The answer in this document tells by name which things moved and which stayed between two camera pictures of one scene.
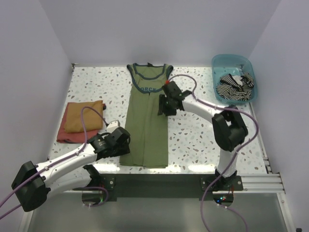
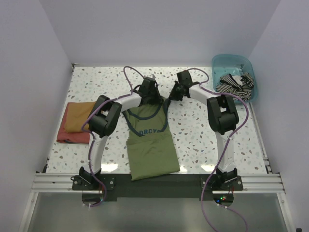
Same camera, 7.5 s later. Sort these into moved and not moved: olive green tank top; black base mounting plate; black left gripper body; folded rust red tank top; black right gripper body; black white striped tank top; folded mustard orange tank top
Moved: black right gripper body; olive green tank top; black left gripper body
Not moved: black white striped tank top; black base mounting plate; folded rust red tank top; folded mustard orange tank top
